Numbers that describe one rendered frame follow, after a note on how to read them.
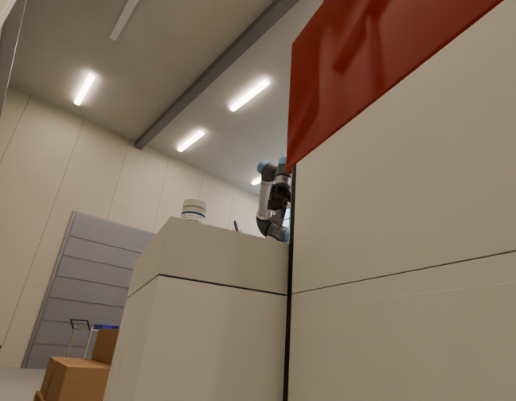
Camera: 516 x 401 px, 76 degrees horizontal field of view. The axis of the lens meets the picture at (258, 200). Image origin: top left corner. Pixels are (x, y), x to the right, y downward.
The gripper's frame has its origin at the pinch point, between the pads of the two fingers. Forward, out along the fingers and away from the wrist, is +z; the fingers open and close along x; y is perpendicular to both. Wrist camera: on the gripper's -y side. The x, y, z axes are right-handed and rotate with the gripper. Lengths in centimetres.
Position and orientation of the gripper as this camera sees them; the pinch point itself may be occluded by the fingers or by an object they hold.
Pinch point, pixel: (280, 227)
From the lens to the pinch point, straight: 150.4
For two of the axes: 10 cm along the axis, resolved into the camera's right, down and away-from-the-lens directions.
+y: -9.7, -2.2, -0.9
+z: -1.6, 9.0, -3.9
